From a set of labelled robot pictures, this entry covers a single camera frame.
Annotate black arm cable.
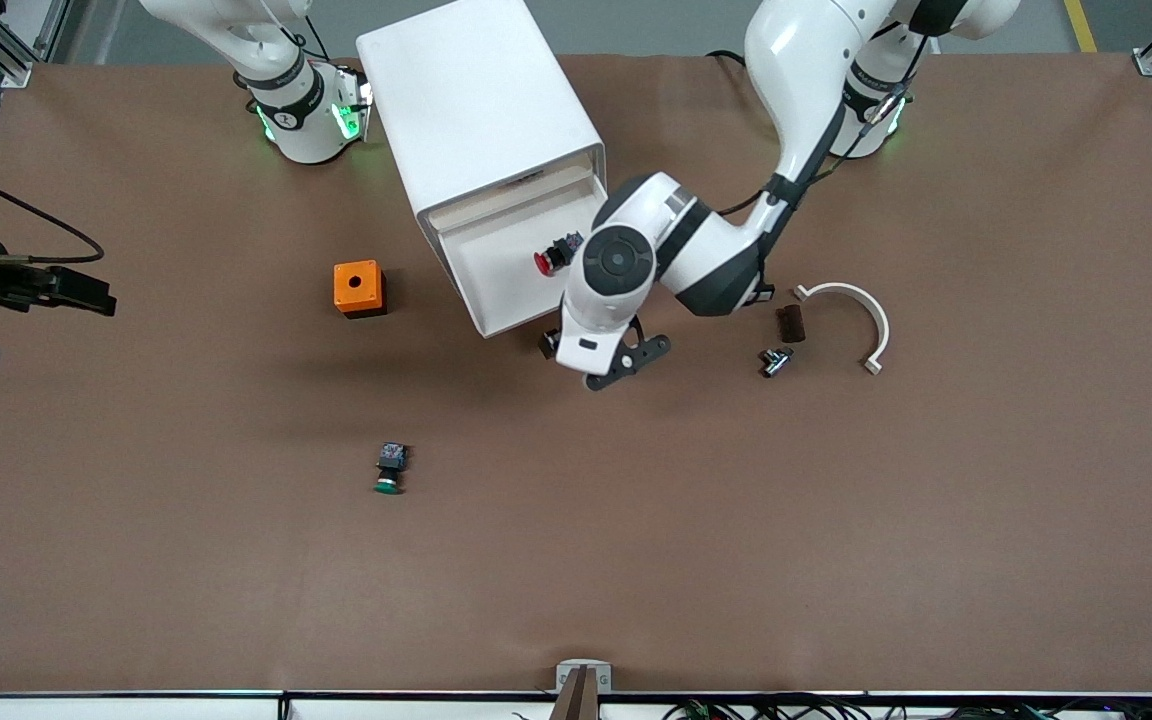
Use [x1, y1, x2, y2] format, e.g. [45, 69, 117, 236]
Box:
[0, 158, 106, 266]
[714, 85, 913, 218]

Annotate red push button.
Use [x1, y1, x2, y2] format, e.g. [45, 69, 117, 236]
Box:
[533, 232, 586, 279]

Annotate orange box with hole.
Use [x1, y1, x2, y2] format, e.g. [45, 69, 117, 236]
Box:
[332, 259, 388, 320]

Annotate white curved bracket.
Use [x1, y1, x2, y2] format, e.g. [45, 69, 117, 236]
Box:
[792, 281, 892, 377]

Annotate tangled black cables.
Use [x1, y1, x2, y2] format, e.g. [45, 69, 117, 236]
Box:
[511, 697, 1152, 720]

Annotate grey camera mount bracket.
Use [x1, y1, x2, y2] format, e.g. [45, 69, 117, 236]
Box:
[547, 658, 614, 720]

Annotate table edge frame rail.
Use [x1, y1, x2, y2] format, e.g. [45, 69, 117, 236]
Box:
[0, 689, 1152, 720]

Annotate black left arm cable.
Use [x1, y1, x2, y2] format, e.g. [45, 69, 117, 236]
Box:
[714, 85, 913, 218]

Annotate left arm black camera bracket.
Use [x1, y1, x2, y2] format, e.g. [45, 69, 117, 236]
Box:
[583, 332, 674, 393]

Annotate brown paper table cover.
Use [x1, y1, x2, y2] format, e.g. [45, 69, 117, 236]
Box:
[0, 50, 1152, 697]

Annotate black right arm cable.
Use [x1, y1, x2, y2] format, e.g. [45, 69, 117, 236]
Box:
[0, 158, 106, 266]

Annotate green push button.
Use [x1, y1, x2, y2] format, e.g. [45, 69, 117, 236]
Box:
[372, 441, 412, 496]

